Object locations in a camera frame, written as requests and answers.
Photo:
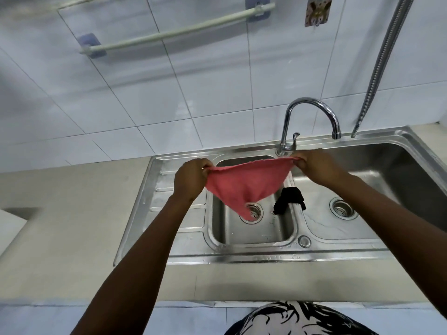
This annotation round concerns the white towel bar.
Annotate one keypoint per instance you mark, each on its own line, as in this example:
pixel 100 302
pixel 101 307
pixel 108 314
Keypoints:
pixel 174 31

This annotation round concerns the black cloth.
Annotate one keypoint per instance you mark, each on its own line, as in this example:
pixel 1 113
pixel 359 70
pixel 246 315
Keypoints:
pixel 289 199

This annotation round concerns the black and white patterned garment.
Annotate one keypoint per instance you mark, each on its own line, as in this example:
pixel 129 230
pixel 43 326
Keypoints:
pixel 300 319

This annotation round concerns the adhesive wall hook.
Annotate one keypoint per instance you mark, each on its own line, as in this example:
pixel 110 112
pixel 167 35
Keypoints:
pixel 317 11

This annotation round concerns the round steel drain strainer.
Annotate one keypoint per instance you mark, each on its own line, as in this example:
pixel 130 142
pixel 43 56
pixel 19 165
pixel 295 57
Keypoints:
pixel 343 207
pixel 254 211

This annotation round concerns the person's left fingers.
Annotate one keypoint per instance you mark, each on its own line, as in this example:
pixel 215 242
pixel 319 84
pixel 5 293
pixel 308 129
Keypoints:
pixel 206 165

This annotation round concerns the person's right forearm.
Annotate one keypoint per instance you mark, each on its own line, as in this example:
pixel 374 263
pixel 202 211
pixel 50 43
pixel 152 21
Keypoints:
pixel 394 237

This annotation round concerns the pink cleaning cloth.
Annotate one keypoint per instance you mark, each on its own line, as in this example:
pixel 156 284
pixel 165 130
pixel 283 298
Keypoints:
pixel 246 186

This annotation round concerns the round steel overflow cap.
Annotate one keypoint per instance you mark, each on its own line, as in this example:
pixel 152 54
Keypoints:
pixel 304 241

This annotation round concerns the person's left forearm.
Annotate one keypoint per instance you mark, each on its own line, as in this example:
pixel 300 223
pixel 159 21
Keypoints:
pixel 136 265

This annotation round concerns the person's left hand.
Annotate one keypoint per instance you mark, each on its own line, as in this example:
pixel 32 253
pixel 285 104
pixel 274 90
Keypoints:
pixel 188 179

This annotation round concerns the stainless steel double sink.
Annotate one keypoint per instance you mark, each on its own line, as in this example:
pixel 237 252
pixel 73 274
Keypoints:
pixel 279 202

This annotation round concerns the person's right fingers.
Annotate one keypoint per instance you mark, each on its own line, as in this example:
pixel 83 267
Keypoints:
pixel 302 161

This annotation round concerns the chrome gooseneck faucet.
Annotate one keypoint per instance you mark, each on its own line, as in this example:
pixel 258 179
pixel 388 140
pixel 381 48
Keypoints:
pixel 307 125

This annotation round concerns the person's right hand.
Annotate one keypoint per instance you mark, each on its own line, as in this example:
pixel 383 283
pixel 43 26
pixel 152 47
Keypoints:
pixel 319 167

